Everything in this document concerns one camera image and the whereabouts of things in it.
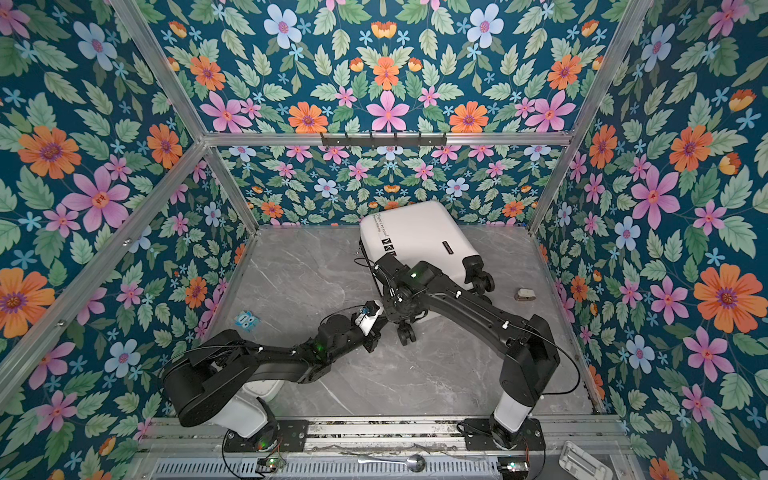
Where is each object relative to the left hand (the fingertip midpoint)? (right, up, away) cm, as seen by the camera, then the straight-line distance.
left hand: (393, 316), depth 82 cm
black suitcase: (+9, +24, +9) cm, 27 cm away
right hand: (+1, +2, -2) cm, 3 cm away
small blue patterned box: (-47, -4, +11) cm, 48 cm away
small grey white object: (+43, +4, +15) cm, 46 cm away
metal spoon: (+5, -31, -14) cm, 35 cm away
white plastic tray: (+45, -32, -13) cm, 56 cm away
